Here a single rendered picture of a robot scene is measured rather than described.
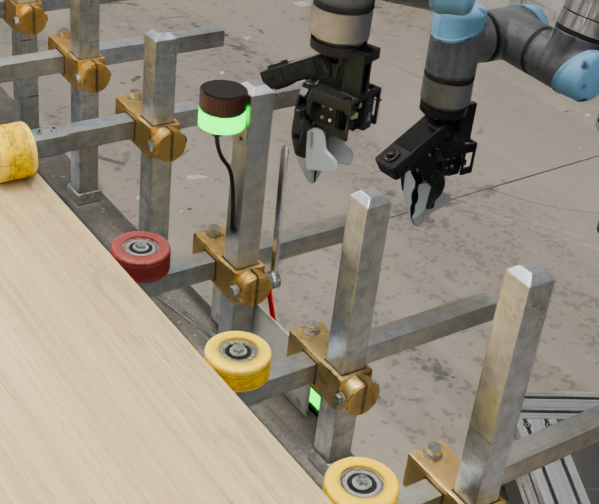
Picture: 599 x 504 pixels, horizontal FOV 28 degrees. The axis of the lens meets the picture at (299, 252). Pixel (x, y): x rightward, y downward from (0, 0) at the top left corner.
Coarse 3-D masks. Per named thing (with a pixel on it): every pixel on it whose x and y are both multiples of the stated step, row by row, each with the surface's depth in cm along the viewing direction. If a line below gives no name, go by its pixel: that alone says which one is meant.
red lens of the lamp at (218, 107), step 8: (200, 88) 146; (200, 96) 146; (208, 96) 145; (200, 104) 146; (208, 104) 145; (216, 104) 145; (224, 104) 145; (232, 104) 145; (240, 104) 146; (208, 112) 146; (216, 112) 145; (224, 112) 145; (232, 112) 145; (240, 112) 146
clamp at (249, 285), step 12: (204, 240) 167; (216, 240) 167; (192, 252) 170; (216, 252) 165; (216, 264) 164; (228, 264) 162; (216, 276) 165; (228, 276) 162; (240, 276) 161; (252, 276) 161; (264, 276) 162; (228, 288) 163; (240, 288) 161; (252, 288) 161; (264, 288) 162; (240, 300) 161; (252, 300) 162
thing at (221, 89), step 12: (204, 84) 147; (216, 84) 148; (228, 84) 148; (240, 84) 148; (216, 96) 145; (228, 96) 145; (240, 96) 146; (240, 132) 151; (216, 144) 150; (240, 144) 152; (228, 168) 153
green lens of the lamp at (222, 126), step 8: (200, 112) 147; (200, 120) 147; (208, 120) 146; (216, 120) 146; (224, 120) 146; (232, 120) 146; (240, 120) 147; (208, 128) 147; (216, 128) 146; (224, 128) 146; (232, 128) 147; (240, 128) 148
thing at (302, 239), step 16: (320, 224) 176; (336, 224) 176; (272, 240) 171; (288, 240) 171; (304, 240) 173; (320, 240) 174; (336, 240) 176; (192, 256) 165; (208, 256) 165; (288, 256) 172; (176, 272) 161; (192, 272) 163; (208, 272) 165; (144, 288) 159; (160, 288) 161; (176, 288) 163
